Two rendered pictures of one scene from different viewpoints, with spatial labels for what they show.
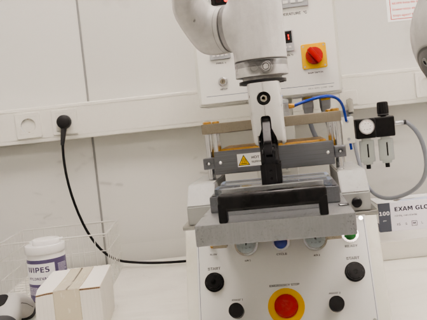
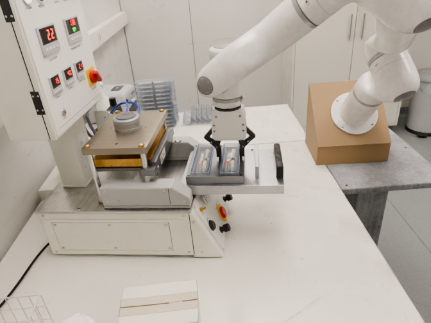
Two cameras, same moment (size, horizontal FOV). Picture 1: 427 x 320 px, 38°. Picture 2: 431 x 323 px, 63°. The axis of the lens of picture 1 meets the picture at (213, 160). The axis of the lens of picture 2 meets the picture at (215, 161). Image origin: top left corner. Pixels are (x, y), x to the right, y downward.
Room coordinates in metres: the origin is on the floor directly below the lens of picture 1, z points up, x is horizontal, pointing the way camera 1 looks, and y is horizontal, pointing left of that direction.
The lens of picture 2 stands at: (1.04, 0.85, 1.52)
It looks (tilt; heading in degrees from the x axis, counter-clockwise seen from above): 29 degrees down; 270
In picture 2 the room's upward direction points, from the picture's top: 5 degrees counter-clockwise
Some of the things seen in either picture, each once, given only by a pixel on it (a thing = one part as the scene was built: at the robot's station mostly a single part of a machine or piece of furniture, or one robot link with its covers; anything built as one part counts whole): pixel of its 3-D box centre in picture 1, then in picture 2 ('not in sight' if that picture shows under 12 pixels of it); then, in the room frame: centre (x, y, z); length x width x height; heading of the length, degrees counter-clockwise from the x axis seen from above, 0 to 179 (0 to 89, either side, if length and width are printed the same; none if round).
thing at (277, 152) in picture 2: (272, 203); (278, 159); (0.85, -0.07, 0.99); 0.15 x 0.02 x 0.04; 83
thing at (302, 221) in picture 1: (275, 204); (233, 165); (0.99, -0.09, 0.97); 0.30 x 0.22 x 0.08; 173
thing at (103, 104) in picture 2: not in sight; (104, 105); (1.59, -0.90, 0.92); 0.09 x 0.08 x 0.25; 122
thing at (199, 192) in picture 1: (208, 197); (147, 193); (1.24, 0.02, 0.96); 0.25 x 0.05 x 0.07; 173
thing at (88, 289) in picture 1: (77, 300); (161, 316); (1.19, 0.29, 0.80); 0.19 x 0.13 x 0.09; 0
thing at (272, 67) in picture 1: (261, 70); (228, 100); (0.99, -0.09, 1.18); 0.09 x 0.08 x 0.03; 173
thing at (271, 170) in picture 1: (271, 168); (244, 148); (0.95, -0.09, 1.03); 0.03 x 0.03 x 0.07; 83
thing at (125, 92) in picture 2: not in sight; (112, 103); (1.59, -1.04, 0.88); 0.25 x 0.20 x 0.17; 174
